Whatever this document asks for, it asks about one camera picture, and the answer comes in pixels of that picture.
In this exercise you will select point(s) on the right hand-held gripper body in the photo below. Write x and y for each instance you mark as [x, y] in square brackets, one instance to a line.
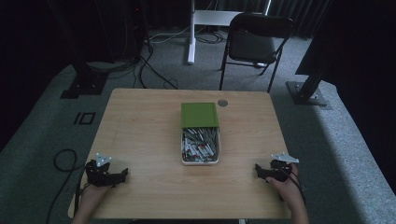
[280, 170]

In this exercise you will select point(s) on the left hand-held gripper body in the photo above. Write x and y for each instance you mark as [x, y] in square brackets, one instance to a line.
[99, 175]

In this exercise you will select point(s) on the white storage box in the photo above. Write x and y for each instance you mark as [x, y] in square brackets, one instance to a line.
[184, 155]

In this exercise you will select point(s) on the green box lid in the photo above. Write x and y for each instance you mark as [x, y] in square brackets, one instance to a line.
[199, 115]

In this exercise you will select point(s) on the person's left hand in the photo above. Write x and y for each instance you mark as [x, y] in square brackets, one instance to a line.
[93, 194]

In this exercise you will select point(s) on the person's right hand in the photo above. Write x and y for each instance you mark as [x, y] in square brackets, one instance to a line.
[288, 189]

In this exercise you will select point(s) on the pile of pens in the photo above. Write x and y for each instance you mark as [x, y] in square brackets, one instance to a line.
[200, 144]

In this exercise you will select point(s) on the grey round table grommet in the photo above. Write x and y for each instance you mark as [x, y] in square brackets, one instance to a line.
[222, 103]

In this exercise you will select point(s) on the black metal stand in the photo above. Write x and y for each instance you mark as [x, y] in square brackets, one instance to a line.
[306, 90]
[84, 84]

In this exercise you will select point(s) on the white power strip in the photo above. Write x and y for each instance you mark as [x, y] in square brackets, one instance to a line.
[260, 64]

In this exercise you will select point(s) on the black folding chair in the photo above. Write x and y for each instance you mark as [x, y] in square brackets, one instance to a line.
[253, 46]

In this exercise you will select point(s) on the black equipment tower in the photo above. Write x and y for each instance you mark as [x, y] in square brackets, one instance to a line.
[137, 28]

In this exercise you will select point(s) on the white table frame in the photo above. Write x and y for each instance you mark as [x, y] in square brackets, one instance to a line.
[191, 37]

